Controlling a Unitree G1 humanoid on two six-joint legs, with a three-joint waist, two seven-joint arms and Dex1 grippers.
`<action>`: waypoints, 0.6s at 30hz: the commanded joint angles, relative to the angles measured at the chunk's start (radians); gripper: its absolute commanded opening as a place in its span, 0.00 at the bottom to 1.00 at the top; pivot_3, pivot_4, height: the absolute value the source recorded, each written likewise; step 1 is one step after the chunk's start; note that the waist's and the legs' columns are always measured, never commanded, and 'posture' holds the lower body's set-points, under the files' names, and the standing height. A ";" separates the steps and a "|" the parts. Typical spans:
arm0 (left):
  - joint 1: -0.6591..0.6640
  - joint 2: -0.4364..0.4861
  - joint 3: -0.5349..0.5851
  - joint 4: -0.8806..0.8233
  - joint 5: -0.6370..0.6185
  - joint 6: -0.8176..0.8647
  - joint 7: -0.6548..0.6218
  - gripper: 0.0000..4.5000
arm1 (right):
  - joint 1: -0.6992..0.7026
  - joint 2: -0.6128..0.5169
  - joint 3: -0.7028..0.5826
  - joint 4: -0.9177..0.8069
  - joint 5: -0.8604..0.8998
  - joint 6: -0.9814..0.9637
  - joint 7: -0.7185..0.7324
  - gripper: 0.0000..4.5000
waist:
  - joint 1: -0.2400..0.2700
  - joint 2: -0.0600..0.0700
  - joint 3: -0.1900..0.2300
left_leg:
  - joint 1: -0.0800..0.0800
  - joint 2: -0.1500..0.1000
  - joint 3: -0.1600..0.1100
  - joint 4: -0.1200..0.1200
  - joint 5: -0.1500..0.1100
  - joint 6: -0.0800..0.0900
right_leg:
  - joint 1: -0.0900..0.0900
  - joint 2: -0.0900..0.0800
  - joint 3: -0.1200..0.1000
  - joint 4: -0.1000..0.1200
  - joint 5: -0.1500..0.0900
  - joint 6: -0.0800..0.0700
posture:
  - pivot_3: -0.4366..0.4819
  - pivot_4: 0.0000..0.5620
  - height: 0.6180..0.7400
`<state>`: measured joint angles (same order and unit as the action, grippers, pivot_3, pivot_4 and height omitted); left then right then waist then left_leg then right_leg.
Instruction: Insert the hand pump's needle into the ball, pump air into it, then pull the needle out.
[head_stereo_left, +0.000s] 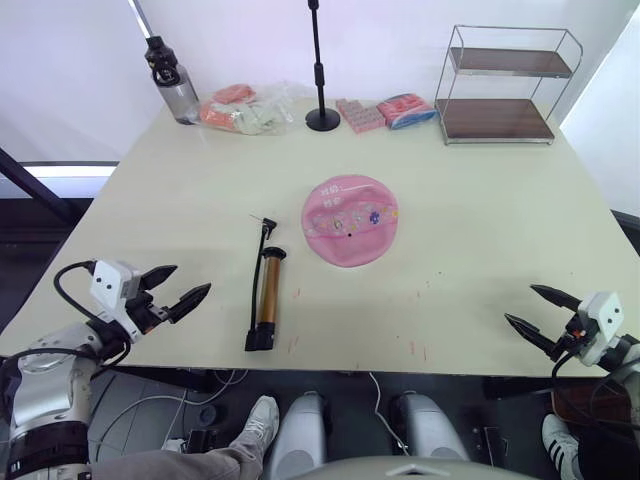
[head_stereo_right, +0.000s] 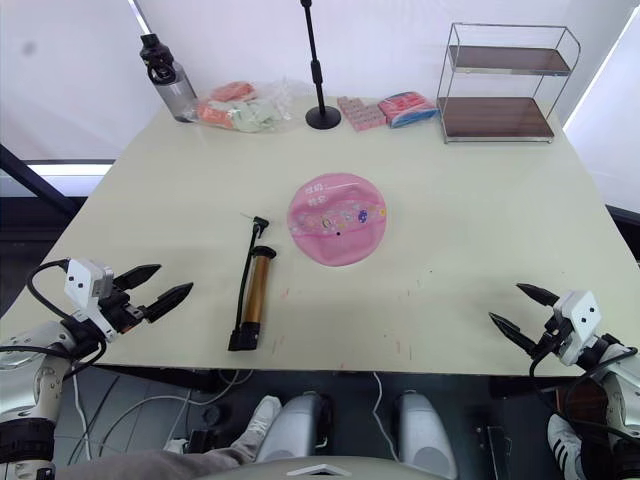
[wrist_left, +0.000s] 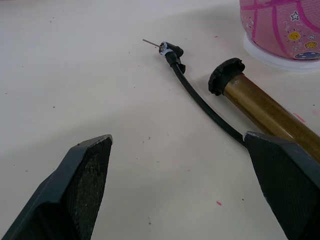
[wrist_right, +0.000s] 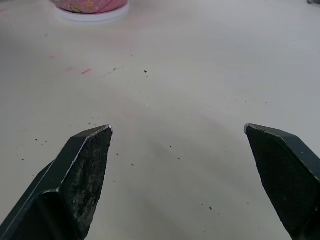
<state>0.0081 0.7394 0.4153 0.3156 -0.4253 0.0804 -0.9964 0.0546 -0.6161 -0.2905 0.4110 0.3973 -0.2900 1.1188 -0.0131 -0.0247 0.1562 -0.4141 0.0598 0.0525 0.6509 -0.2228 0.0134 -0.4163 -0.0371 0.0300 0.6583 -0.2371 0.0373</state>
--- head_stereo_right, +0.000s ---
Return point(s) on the clear bottle with black cap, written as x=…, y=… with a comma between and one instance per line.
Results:
x=172, y=87

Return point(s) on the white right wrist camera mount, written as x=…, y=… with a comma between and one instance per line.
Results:
x=580, y=315

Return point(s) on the white sneaker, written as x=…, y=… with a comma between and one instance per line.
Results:
x=257, y=420

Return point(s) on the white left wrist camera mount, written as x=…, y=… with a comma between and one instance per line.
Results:
x=80, y=280

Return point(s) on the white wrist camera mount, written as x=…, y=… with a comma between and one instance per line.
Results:
x=80, y=280
x=580, y=315

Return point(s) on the grey trouser leg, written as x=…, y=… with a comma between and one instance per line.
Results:
x=150, y=465

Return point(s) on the pink deflated ball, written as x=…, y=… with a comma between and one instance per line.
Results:
x=340, y=240

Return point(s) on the black and white striped shoe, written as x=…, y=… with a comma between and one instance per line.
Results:
x=565, y=445

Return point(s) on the clear plastic bag of packets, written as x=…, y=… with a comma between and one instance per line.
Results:
x=250, y=112

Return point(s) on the black round-base stand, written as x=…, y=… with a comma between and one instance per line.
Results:
x=323, y=119

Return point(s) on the white power strip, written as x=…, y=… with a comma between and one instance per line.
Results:
x=176, y=445

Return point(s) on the gold and black hand pump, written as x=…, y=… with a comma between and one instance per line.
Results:
x=256, y=295

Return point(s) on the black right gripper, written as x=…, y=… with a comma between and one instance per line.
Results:
x=552, y=337

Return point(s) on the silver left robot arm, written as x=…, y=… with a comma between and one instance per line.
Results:
x=22, y=360

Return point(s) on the grey robot torso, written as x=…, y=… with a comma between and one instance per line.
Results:
x=320, y=470

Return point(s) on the silver left robot leg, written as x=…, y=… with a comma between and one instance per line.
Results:
x=292, y=430

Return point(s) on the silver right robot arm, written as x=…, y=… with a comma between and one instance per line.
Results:
x=622, y=395

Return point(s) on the black diagonal frame bar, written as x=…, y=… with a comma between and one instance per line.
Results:
x=35, y=180

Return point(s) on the silver right robot leg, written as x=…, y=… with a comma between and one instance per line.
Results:
x=422, y=435

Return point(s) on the red and blue tissue pack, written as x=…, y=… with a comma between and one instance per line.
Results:
x=407, y=107

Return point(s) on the silver robot leg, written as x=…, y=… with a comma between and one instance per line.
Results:
x=292, y=430
x=422, y=435

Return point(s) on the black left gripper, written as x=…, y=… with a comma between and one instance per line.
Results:
x=117, y=310

